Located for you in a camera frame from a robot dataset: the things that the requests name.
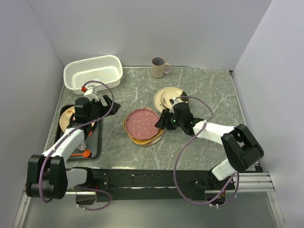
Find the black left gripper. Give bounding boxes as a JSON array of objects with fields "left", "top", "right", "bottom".
[{"left": 87, "top": 95, "right": 121, "bottom": 122}]

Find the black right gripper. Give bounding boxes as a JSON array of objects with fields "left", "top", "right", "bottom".
[{"left": 154, "top": 109, "right": 184, "bottom": 131}]

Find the pink dotted scalloped plate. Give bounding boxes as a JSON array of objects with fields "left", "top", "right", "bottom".
[{"left": 125, "top": 108, "right": 160, "bottom": 140}]

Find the woven bamboo square tray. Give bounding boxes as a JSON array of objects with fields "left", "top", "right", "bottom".
[{"left": 123, "top": 108, "right": 164, "bottom": 145}]

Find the cream and pink plate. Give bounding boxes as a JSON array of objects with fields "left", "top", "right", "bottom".
[{"left": 123, "top": 121, "right": 164, "bottom": 146}]

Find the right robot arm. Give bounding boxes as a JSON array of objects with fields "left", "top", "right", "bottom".
[{"left": 155, "top": 103, "right": 264, "bottom": 189}]

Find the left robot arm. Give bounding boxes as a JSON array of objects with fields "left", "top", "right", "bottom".
[{"left": 26, "top": 95, "right": 121, "bottom": 202}]

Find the white perforated plastic bin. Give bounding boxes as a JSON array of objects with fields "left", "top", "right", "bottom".
[{"left": 63, "top": 55, "right": 123, "bottom": 95}]

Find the large cream and blue plate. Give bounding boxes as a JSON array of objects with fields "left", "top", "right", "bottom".
[{"left": 154, "top": 87, "right": 174, "bottom": 113}]

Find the beige bird pattern plate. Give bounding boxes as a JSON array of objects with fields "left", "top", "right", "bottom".
[{"left": 59, "top": 106, "right": 96, "bottom": 133}]

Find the black rectangular tray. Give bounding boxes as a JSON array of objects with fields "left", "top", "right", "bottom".
[{"left": 54, "top": 104, "right": 103, "bottom": 161}]

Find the clear glass cup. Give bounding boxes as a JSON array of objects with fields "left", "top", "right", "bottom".
[{"left": 77, "top": 141, "right": 87, "bottom": 151}]

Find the orange plastic spoon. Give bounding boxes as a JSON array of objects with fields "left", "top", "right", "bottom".
[{"left": 70, "top": 150, "right": 91, "bottom": 158}]

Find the beige ceramic mug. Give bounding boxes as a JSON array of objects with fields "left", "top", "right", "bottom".
[{"left": 151, "top": 57, "right": 172, "bottom": 79}]

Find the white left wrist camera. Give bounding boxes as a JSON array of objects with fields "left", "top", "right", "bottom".
[{"left": 81, "top": 85, "right": 99, "bottom": 101}]

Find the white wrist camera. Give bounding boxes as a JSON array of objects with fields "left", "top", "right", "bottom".
[
  {"left": 169, "top": 97, "right": 181, "bottom": 113},
  {"left": 81, "top": 85, "right": 99, "bottom": 101}
]

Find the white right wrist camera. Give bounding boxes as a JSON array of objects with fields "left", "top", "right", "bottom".
[{"left": 169, "top": 97, "right": 181, "bottom": 113}]

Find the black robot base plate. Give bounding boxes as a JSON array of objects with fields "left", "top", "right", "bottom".
[{"left": 65, "top": 167, "right": 263, "bottom": 205}]

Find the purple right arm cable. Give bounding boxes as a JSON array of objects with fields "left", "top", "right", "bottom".
[{"left": 173, "top": 95, "right": 239, "bottom": 208}]

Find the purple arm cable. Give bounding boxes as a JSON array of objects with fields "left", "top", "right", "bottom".
[
  {"left": 173, "top": 95, "right": 239, "bottom": 208},
  {"left": 38, "top": 80, "right": 115, "bottom": 211}
]

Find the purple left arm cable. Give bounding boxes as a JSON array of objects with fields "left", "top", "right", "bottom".
[{"left": 38, "top": 80, "right": 115, "bottom": 211}]

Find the aluminium rail frame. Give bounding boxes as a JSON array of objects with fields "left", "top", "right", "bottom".
[{"left": 13, "top": 173, "right": 285, "bottom": 228}]

